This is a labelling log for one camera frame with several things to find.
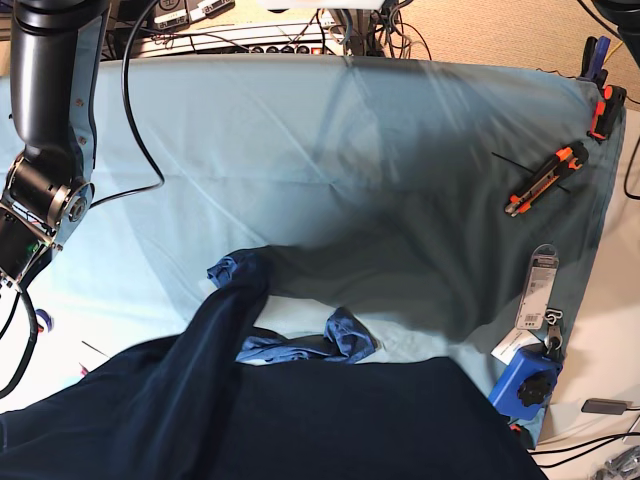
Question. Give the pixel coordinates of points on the blue t-shirt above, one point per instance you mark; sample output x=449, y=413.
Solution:
x=184, y=407

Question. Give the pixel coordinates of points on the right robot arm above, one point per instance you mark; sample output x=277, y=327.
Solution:
x=55, y=51

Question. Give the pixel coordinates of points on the light blue table cloth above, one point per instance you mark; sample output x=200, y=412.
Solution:
x=369, y=184

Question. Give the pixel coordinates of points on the black zip tie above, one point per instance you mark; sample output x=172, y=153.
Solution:
x=528, y=170

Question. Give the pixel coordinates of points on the white power strip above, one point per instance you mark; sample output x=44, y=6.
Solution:
x=306, y=37

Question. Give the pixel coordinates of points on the white paper tag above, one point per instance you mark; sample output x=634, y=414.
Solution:
x=516, y=339

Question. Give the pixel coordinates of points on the clear blister pack with label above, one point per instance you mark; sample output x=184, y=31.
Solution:
x=541, y=273

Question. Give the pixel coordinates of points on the blue box with black knob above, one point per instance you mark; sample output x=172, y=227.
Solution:
x=525, y=385

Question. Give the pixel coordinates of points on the orange black utility knife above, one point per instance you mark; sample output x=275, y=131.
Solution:
x=557, y=168

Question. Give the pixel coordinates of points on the purple tape roll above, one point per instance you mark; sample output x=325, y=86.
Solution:
x=45, y=321

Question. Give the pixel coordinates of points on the orange black clamp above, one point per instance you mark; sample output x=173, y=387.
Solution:
x=606, y=112

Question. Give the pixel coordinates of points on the black phone device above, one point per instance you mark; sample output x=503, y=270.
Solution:
x=604, y=406

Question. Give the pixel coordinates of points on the blue black spring clamp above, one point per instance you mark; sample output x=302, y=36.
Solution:
x=594, y=53

